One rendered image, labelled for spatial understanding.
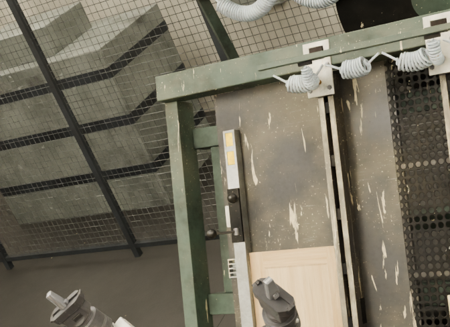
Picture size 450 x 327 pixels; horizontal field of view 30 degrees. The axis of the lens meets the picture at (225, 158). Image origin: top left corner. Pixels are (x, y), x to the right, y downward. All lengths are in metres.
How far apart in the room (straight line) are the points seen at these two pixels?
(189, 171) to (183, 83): 0.35
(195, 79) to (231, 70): 0.16
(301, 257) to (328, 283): 0.13
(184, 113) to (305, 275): 0.81
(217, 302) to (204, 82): 0.85
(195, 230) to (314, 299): 0.57
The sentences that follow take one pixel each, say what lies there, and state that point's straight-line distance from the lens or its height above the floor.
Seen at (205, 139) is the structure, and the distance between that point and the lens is 3.30.
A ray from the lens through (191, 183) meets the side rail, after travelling 3.29.
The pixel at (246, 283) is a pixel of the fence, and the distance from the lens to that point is 3.13.
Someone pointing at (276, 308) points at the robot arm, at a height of 1.69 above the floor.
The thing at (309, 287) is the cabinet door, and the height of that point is 1.18.
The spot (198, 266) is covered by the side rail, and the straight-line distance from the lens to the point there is 3.28.
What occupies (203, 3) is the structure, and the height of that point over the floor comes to 2.06.
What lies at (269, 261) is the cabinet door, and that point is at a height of 1.27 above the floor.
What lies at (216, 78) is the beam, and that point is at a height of 1.90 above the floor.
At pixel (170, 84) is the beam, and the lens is 3.25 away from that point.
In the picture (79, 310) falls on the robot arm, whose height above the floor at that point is 1.68.
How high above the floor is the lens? 2.79
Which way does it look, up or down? 22 degrees down
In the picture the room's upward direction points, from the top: 23 degrees counter-clockwise
